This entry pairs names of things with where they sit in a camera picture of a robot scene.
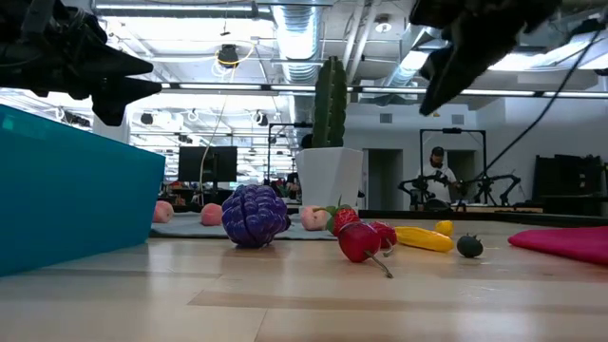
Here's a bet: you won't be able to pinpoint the pink toy peach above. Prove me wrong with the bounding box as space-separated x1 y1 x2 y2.
152 199 176 225
199 202 225 228
299 204 331 233

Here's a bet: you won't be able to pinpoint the overhead LED light bar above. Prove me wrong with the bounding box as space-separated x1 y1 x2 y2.
160 82 608 99

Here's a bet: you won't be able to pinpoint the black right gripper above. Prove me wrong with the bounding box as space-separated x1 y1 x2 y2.
408 0 564 118

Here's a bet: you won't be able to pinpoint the red toy strawberry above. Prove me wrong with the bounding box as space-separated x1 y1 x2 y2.
314 196 363 238

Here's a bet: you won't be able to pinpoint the black ceiling-mounted camera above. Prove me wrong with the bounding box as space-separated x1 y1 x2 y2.
217 43 241 69

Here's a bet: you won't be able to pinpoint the black background robot arms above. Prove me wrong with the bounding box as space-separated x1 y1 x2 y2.
397 171 523 211

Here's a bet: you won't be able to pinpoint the teal plastic tupperware container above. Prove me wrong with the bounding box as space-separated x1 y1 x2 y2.
0 104 167 278

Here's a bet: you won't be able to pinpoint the green cactus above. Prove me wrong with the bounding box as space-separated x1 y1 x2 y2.
311 55 350 149

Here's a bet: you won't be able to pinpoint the yellow toy banana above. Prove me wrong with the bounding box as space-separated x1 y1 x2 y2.
393 225 456 254

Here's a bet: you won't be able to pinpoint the dark cabinet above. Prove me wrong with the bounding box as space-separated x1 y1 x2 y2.
532 153 608 217

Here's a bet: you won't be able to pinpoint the person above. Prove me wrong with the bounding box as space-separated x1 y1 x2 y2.
416 145 460 206

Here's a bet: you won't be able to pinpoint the black computer monitor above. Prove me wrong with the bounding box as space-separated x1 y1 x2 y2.
178 145 238 183

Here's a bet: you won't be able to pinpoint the silver ventilation duct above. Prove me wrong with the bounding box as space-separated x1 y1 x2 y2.
383 23 446 89
270 3 330 85

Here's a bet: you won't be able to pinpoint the dark toy blueberry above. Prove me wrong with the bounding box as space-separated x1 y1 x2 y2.
456 233 485 259

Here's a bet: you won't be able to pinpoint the small yellow toy lemon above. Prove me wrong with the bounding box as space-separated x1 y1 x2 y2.
433 219 456 238

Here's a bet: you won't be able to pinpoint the red folded cloth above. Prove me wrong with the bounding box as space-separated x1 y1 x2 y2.
506 225 608 267

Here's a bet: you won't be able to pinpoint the grey cloth mat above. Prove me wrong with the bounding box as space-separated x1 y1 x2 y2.
150 211 339 241

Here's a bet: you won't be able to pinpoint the purple toy grape bunch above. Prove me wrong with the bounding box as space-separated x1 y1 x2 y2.
220 183 293 250

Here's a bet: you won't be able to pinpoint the white hexagonal plant pot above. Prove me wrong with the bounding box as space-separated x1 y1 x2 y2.
294 145 365 211

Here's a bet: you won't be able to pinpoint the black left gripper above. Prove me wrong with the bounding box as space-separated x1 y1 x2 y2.
0 0 163 128

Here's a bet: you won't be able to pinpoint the black metal stand frame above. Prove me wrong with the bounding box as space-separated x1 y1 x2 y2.
418 126 488 211

